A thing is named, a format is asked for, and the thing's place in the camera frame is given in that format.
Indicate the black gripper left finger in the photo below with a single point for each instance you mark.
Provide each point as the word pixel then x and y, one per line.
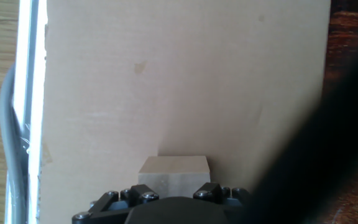
pixel 117 202

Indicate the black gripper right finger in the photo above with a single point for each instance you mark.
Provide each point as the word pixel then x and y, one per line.
pixel 222 196

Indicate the pale wooden block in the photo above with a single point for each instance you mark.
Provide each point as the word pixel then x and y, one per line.
pixel 174 174

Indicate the brown cardboard sheet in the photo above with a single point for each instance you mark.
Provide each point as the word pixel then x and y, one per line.
pixel 166 93

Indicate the red-brown wooden board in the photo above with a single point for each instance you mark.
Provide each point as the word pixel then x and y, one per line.
pixel 346 28

